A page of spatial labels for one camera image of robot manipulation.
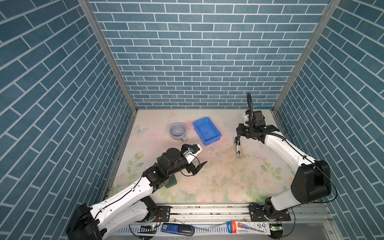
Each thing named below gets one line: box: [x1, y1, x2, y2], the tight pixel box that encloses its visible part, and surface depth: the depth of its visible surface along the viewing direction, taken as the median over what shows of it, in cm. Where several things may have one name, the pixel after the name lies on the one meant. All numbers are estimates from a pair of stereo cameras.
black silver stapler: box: [234, 138, 242, 160], surface depth 95 cm
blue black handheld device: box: [161, 223, 195, 237], surface depth 69 cm
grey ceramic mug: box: [169, 123, 187, 142], surface depth 104 cm
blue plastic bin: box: [192, 116, 222, 147], surface depth 110 cm
